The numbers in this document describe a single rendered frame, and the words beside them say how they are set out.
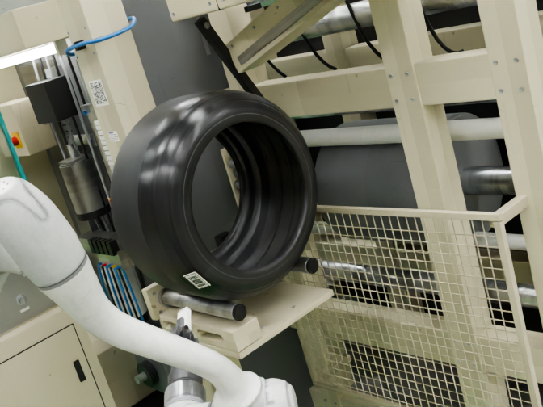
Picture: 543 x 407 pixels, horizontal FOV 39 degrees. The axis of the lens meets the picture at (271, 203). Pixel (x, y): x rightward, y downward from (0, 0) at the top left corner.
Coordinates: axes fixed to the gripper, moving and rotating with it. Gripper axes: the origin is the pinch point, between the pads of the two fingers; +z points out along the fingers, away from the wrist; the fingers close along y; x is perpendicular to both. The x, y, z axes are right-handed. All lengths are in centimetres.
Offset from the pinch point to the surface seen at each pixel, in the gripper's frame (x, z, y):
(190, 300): -10.1, 24.7, 14.8
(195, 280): 3.3, 12.1, 0.7
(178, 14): 26, 81, -31
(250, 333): 3.1, 9.7, 22.8
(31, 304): -62, 48, 1
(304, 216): 27.4, 35.3, 19.1
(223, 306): 1.1, 14.9, 14.6
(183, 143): 20.1, 29.4, -23.4
